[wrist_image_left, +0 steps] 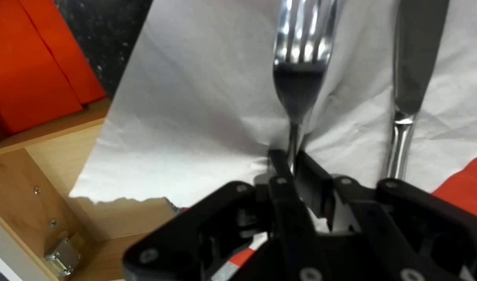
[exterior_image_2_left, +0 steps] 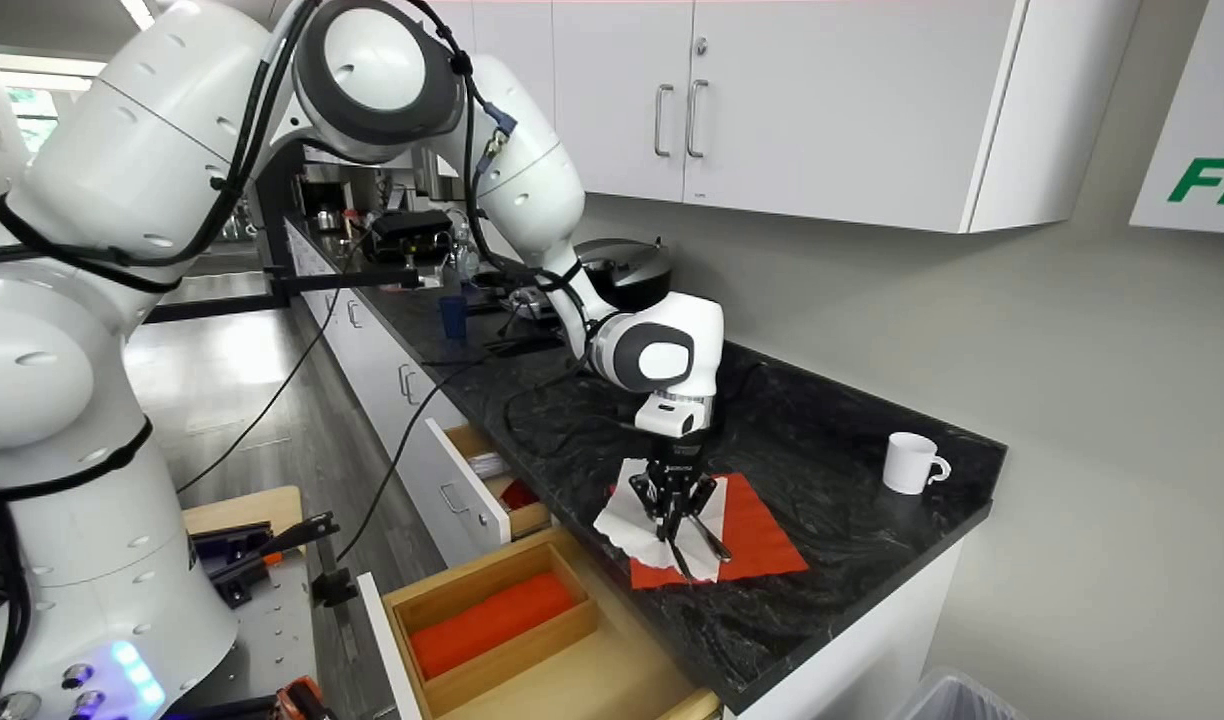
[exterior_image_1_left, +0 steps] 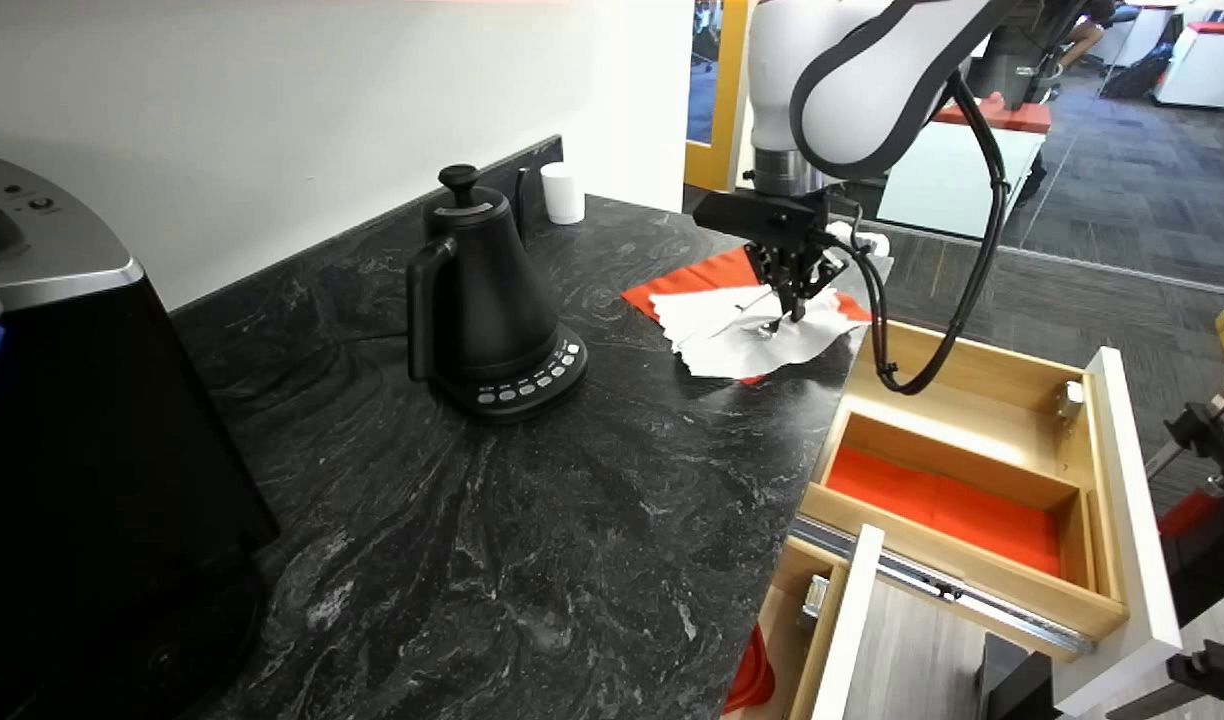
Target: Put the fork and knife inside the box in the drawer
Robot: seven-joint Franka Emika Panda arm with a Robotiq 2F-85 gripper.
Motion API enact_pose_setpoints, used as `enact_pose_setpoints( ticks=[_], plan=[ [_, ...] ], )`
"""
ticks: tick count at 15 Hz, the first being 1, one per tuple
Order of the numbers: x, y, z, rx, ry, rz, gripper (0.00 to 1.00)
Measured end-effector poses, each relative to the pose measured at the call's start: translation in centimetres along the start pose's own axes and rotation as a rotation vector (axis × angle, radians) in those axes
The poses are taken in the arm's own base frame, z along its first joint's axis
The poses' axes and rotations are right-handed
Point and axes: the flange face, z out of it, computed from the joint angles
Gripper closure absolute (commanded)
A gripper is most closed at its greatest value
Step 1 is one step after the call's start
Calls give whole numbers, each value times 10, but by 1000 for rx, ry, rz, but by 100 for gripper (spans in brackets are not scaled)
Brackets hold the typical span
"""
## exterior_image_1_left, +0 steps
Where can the silver knife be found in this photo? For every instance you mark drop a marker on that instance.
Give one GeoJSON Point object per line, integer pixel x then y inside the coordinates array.
{"type": "Point", "coordinates": [745, 306]}

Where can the black gooseneck kettle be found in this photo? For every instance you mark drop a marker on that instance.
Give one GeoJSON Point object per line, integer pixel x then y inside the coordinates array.
{"type": "Point", "coordinates": [487, 306]}

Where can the wooden box red lining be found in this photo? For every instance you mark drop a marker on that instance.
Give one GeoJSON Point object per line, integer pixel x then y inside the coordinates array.
{"type": "Point", "coordinates": [958, 512]}

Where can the black coffee machine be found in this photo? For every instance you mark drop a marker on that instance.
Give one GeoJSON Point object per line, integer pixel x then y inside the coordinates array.
{"type": "Point", "coordinates": [93, 466]}

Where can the red item in small drawer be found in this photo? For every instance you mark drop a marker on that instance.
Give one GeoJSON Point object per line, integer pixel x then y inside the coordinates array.
{"type": "Point", "coordinates": [753, 680]}

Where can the white mug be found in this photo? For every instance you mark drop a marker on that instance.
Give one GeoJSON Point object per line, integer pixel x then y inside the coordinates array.
{"type": "Point", "coordinates": [561, 197]}

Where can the red paper napkin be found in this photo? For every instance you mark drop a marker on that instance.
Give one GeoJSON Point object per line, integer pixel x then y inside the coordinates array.
{"type": "Point", "coordinates": [684, 283]}

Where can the large wooden drawer white front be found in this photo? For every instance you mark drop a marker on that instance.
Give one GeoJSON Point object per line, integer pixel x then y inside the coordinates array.
{"type": "Point", "coordinates": [958, 387]}

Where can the yellow door frame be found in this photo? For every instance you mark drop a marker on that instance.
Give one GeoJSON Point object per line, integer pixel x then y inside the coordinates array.
{"type": "Point", "coordinates": [724, 93]}

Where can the small wooden drawer white front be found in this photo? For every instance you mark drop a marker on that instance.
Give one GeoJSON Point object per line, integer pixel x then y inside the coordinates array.
{"type": "Point", "coordinates": [845, 625]}

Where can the red background object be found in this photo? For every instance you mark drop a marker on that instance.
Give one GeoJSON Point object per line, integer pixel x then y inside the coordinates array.
{"type": "Point", "coordinates": [1024, 116]}

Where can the white paper napkin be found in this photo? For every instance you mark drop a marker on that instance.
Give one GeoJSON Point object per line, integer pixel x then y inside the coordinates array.
{"type": "Point", "coordinates": [717, 344]}

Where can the white background furniture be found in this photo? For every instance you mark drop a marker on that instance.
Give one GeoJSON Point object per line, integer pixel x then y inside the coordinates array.
{"type": "Point", "coordinates": [1207, 73]}

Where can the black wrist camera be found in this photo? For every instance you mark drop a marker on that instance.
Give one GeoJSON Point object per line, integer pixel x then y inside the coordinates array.
{"type": "Point", "coordinates": [736, 212]}

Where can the silver fork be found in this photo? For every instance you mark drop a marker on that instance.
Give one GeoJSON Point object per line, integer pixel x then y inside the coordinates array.
{"type": "Point", "coordinates": [771, 329]}

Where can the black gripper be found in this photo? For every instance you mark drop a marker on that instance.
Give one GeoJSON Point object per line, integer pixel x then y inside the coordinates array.
{"type": "Point", "coordinates": [799, 246]}

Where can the white background table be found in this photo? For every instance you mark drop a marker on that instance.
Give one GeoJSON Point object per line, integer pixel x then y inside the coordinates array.
{"type": "Point", "coordinates": [972, 202]}

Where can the trash bin with clear bag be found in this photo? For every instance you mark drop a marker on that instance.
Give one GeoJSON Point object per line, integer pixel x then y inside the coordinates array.
{"type": "Point", "coordinates": [873, 240]}

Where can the black stand foot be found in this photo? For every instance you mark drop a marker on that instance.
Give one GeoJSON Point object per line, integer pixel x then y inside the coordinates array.
{"type": "Point", "coordinates": [1018, 680]}

